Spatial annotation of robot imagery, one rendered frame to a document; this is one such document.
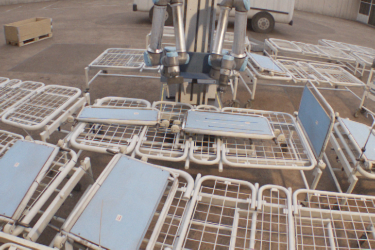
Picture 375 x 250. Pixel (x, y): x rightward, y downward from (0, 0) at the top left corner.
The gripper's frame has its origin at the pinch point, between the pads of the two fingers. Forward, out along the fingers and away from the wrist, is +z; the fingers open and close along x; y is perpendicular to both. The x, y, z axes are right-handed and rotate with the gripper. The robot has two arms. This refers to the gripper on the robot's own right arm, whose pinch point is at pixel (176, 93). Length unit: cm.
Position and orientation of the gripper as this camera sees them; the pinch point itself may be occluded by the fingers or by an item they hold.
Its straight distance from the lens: 228.2
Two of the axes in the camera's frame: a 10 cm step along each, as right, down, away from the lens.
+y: -1.9, -0.7, 9.8
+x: -9.8, 1.4, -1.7
